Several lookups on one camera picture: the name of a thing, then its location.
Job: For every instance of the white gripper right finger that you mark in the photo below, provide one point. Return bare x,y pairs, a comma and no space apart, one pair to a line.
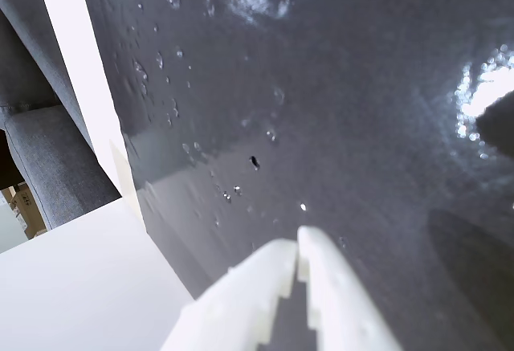
337,295

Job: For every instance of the brown cardboard box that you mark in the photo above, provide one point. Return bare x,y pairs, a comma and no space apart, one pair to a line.
22,208

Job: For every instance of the grey fabric sofa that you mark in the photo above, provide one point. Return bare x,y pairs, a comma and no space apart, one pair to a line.
44,150

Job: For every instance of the dark grey table mat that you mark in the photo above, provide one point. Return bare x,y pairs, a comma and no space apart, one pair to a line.
321,86

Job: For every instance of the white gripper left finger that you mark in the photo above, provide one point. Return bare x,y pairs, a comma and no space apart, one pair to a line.
237,299

